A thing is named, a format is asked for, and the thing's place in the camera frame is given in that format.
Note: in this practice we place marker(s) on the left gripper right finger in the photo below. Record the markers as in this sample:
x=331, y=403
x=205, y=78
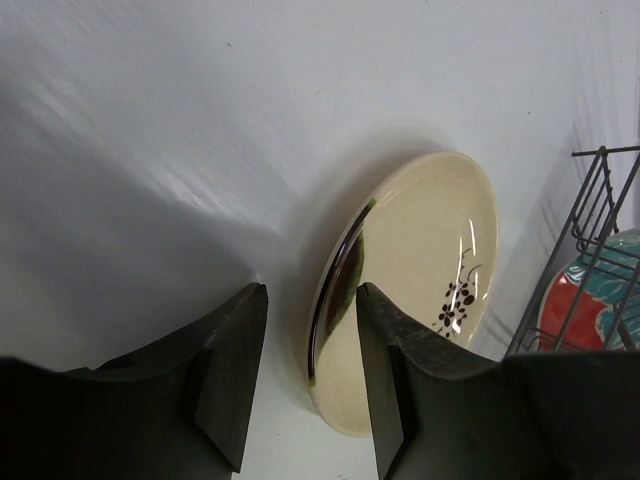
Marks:
x=439, y=411

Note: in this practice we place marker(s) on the cream plate with flower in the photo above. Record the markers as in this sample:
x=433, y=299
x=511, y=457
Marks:
x=427, y=236

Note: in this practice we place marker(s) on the red and teal plate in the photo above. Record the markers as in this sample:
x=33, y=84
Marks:
x=583, y=299

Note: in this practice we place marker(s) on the wire dish rack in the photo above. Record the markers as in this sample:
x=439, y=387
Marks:
x=592, y=219

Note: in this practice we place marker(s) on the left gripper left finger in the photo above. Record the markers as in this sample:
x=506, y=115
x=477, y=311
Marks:
x=178, y=408

